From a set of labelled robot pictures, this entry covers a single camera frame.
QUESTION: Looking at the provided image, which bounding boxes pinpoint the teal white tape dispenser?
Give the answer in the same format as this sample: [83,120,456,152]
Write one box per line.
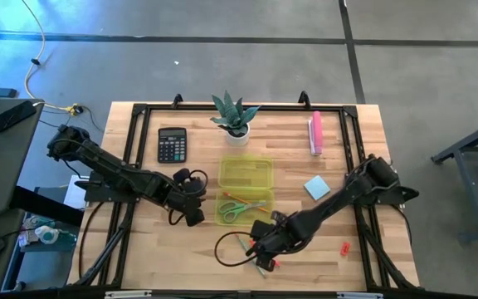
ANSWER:
[34,225,61,246]

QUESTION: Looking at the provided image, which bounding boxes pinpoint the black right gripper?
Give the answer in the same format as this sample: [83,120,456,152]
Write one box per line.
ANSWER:
[255,210,306,273]

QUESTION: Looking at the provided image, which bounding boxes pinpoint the blue metal cart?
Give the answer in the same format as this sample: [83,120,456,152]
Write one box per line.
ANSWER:
[431,115,478,243]

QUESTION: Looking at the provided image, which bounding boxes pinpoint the teal pencil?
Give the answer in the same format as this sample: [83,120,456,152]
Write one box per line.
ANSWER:
[234,233,268,279]

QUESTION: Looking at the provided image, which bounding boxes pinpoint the orange pencil pink eraser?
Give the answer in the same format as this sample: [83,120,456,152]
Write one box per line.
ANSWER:
[222,191,271,214]

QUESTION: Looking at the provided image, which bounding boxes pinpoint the green handled scissors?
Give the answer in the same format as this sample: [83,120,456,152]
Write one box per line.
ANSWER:
[217,199,268,224]

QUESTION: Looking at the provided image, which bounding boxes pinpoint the black looped camera cable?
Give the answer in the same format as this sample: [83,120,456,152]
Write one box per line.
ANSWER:
[213,230,265,268]
[167,168,210,228]

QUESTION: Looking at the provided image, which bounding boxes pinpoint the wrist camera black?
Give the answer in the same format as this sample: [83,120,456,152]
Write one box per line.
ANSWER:
[250,219,271,240]
[183,206,207,228]

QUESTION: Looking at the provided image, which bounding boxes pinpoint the grey side desk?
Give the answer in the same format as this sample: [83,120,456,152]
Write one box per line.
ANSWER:
[0,97,46,215]

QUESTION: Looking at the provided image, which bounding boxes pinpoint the pink white oblong item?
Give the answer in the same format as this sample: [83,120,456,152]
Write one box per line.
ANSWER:
[307,110,324,157]

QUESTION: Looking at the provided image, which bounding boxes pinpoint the yellow translucent pencil case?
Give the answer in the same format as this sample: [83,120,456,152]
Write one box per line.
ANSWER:
[214,154,276,228]

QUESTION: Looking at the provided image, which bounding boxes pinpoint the white round plant pot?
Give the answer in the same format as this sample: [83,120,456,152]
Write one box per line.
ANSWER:
[225,123,251,148]

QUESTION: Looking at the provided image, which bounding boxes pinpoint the black smartphone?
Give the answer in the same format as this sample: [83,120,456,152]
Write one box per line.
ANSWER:
[0,100,38,134]

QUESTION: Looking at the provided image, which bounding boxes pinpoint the white paper sheet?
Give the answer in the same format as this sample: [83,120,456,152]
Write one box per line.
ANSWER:
[63,174,91,210]

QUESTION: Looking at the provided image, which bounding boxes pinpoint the black desk calculator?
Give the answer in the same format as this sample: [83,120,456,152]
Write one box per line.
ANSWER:
[157,126,188,164]

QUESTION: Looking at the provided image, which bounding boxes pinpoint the cream floor cable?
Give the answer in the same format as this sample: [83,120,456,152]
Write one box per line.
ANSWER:
[20,0,78,113]

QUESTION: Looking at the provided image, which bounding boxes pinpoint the green snake plant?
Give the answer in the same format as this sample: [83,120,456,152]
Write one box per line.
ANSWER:
[210,90,261,136]

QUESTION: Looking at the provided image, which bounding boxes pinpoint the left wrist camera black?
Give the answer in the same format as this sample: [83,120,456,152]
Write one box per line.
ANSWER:
[183,206,207,228]

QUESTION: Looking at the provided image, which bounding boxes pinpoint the black aluminium table frame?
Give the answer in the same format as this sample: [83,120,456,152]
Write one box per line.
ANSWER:
[66,91,421,292]

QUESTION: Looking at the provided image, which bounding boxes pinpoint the silver bracket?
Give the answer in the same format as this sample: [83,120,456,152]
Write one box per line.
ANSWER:
[336,291,384,299]
[105,290,154,299]

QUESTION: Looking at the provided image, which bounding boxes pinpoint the blue sticky note pad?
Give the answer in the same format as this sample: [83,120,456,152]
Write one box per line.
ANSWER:
[303,174,332,202]

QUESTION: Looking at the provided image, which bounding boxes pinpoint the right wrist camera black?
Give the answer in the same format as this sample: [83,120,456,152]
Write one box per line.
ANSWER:
[250,219,271,240]

